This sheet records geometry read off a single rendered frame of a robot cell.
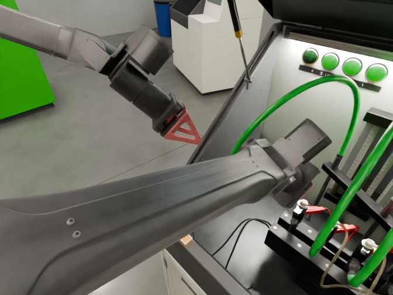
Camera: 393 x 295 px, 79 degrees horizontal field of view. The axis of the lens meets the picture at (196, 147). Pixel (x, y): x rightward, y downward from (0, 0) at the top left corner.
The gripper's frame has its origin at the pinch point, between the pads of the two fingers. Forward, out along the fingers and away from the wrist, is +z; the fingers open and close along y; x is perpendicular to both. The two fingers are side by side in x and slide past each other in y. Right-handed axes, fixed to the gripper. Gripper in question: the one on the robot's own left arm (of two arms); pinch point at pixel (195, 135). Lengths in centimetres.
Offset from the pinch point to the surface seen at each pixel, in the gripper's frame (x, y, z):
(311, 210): -4.5, -1.9, 39.4
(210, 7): -86, 301, 19
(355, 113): -30.0, 3.5, 29.6
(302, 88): -22.2, -2.5, 9.2
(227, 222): 22, 19, 42
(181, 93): 24, 307, 65
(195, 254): 27.2, 1.0, 25.8
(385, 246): -10.3, -25.1, 27.0
